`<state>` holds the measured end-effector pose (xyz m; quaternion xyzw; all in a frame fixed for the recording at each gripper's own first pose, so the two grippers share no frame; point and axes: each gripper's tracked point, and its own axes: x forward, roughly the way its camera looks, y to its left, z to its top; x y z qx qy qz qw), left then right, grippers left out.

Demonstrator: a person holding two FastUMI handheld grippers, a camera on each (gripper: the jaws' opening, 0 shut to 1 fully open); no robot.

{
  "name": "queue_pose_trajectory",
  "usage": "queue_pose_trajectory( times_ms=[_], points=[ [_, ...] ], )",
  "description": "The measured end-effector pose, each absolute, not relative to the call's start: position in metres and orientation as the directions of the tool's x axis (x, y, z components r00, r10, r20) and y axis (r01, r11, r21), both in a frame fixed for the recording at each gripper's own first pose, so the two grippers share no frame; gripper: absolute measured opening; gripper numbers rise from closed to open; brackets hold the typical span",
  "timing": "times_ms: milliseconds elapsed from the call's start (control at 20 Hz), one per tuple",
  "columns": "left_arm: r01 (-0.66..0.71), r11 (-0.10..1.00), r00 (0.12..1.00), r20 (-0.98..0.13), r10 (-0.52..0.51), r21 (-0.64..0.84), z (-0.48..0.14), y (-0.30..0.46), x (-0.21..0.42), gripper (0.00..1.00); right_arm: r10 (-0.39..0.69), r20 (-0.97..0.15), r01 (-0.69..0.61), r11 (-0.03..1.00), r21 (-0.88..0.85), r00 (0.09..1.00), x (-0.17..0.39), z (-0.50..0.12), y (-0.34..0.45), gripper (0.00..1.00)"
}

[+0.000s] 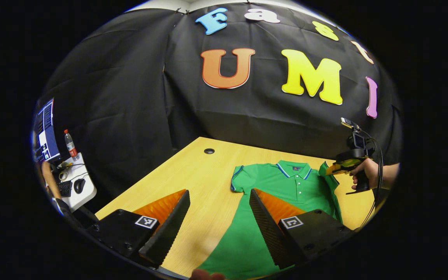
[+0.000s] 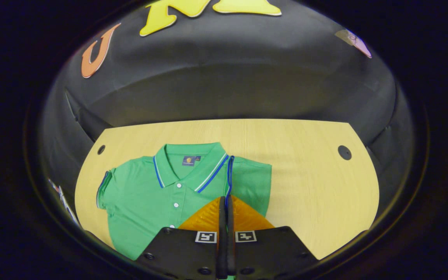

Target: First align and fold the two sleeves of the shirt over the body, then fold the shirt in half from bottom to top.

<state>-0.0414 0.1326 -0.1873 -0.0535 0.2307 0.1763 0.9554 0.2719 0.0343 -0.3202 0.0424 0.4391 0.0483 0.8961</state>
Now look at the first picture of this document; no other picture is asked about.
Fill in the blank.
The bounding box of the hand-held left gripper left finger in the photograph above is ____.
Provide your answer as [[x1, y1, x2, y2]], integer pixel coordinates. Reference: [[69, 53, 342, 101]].
[[86, 189, 191, 270]]

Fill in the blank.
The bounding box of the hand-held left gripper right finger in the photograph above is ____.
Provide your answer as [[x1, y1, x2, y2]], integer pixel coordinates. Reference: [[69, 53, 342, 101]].
[[249, 188, 355, 270]]

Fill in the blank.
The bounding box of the green T-shirt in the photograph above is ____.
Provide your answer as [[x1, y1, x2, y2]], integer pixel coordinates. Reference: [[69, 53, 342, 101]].
[[199, 159, 343, 280]]

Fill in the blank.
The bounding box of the white side desk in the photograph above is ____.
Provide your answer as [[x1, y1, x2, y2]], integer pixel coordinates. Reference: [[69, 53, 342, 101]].
[[51, 152, 97, 213]]

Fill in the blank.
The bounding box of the black chair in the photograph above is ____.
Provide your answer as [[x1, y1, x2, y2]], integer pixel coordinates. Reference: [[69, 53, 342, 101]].
[[53, 198, 100, 231]]

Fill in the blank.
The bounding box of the black keyboard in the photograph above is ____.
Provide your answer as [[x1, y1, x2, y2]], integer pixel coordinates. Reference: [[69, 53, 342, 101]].
[[56, 180, 73, 198]]

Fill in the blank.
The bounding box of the clear bottle with red label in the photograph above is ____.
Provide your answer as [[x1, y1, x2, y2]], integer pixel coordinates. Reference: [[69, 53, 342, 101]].
[[63, 129, 80, 162]]

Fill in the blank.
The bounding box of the black backdrop cloth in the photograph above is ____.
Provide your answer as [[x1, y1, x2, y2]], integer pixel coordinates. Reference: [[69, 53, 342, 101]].
[[33, 2, 403, 212]]

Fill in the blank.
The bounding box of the computer monitor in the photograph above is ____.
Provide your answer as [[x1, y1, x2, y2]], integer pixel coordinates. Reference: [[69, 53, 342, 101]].
[[33, 98, 61, 164]]

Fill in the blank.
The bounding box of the row of black backdrop clips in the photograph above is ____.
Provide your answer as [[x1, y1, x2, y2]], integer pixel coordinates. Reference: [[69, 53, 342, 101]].
[[174, 0, 252, 14]]

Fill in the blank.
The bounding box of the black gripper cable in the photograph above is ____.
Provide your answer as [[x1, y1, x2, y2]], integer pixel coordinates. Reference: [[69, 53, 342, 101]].
[[358, 130, 385, 228]]

